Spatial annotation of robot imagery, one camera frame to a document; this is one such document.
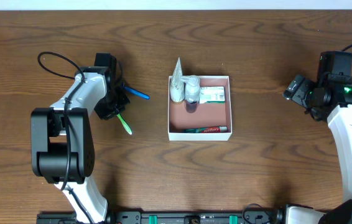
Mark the clear pump bottle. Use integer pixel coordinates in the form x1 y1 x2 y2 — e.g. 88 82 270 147
181 75 200 113

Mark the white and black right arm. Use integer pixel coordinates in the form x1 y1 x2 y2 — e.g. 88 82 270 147
283 51 352 223

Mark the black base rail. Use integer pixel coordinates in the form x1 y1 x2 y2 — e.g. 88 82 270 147
35 208 286 224

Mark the green and white toothbrush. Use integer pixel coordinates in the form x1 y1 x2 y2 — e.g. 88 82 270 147
117 113 132 135

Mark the white and green small box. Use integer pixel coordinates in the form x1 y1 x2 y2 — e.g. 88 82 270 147
199 86 226 104

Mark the blue disposable razor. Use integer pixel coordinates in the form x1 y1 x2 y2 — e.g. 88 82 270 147
123 86 150 100

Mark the white upright tube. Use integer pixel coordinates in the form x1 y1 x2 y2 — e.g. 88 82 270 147
169 58 184 103

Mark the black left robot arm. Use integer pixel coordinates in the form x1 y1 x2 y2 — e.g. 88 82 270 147
30 53 130 223

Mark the red and green toothpaste tube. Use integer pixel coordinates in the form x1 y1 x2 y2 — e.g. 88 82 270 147
183 126 228 134

